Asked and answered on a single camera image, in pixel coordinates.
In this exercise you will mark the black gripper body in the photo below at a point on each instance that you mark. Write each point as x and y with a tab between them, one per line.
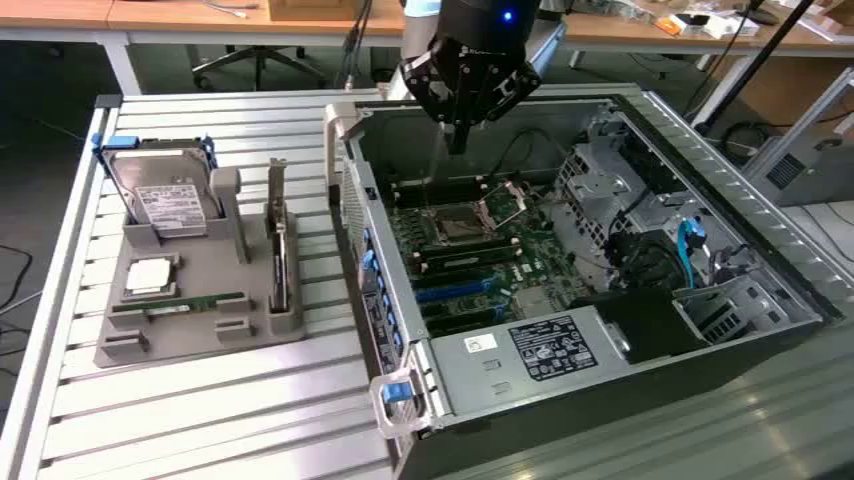
481	30

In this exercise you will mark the graphics card with metal bracket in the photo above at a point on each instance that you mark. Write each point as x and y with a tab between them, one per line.
280	260

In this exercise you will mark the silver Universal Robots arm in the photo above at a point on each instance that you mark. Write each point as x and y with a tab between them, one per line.
416	40

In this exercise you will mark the thin metal locking lever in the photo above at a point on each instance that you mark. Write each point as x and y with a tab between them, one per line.
426	192

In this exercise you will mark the metal socket cover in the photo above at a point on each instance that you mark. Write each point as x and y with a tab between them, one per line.
503	202

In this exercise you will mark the cardboard box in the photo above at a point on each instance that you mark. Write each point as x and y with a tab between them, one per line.
300	10

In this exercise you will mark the metal disk bay cage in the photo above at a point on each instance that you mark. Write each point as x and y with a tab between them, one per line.
594	190

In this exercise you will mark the black office chair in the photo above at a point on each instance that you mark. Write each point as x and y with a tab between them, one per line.
256	60

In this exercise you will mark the CPU socket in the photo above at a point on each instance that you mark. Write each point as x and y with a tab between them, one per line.
457	225

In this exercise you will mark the white box with black device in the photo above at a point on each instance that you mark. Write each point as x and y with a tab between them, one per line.
714	27

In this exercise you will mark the black RAM stick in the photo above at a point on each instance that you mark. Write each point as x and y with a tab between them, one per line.
467	255

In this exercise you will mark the green motherboard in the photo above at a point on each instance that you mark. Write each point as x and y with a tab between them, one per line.
527	265

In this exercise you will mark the black tripod pole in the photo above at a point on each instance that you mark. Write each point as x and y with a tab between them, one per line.
754	65

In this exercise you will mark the wooden desk with clutter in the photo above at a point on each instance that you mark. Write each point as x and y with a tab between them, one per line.
787	45

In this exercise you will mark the blue expansion slot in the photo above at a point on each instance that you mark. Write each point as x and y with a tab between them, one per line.
454	290

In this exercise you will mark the silver hard disk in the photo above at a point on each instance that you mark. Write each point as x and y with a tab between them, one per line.
167	200

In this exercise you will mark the hard disk drive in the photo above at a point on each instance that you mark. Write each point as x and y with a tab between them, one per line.
122	143

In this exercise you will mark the grey computer tower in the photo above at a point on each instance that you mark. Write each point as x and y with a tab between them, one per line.
814	170

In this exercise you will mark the grey parts rack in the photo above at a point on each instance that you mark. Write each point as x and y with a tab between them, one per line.
200	270

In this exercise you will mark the black plastic shroud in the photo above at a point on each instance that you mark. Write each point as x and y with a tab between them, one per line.
641	325

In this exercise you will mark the long wooden desk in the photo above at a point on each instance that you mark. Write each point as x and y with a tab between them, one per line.
67	20

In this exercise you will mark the grey slotted disk bay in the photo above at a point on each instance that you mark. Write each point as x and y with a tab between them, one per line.
734	310

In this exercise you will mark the green RAM stick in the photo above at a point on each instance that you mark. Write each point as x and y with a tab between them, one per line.
194	302

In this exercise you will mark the silver CPU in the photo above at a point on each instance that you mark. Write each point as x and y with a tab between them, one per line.
148	275

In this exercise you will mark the grey power supply unit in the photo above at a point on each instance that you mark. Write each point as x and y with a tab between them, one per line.
481	380

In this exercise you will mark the open black PC case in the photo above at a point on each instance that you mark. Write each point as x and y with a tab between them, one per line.
667	390

